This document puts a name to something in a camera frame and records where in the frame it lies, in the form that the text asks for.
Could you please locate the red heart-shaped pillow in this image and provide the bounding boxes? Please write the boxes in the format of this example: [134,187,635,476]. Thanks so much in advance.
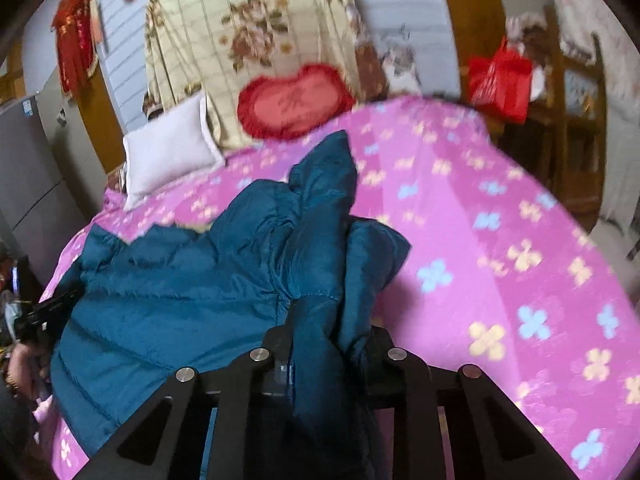
[236,62,356,142]

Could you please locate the person's left hand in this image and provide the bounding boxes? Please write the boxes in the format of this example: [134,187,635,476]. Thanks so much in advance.
[7,342,53,402]

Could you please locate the pink floral blanket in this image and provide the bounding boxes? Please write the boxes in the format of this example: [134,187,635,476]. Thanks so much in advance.
[32,97,640,480]

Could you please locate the red gift bag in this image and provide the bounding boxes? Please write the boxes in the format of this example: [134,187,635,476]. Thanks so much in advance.
[466,37,535,125]

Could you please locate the red hanging decoration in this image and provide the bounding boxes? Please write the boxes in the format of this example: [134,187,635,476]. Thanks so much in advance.
[51,0,99,95]

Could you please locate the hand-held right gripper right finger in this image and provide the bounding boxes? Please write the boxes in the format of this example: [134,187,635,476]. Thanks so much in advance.
[350,325,583,480]

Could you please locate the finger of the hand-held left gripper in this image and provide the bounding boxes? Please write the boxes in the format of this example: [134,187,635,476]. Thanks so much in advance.
[14,287,83,345]

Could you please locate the wooden cabinet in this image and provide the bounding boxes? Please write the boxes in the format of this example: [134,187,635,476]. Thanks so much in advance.
[500,35,608,233]

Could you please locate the grey refrigerator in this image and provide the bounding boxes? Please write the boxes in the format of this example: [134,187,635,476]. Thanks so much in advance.
[0,91,88,261]

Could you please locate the cream floral quilt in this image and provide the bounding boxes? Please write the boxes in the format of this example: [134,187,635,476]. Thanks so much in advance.
[144,0,386,153]

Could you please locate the teal puffer jacket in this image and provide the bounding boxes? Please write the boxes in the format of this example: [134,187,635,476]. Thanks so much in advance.
[47,130,413,480]

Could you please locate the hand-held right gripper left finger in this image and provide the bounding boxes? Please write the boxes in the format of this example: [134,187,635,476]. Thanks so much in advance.
[87,326,296,480]

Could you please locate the cat wall picture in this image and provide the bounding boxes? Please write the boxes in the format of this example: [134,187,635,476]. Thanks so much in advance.
[377,25,425,97]

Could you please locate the white pillow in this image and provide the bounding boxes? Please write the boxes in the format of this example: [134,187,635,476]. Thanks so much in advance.
[121,91,226,212]

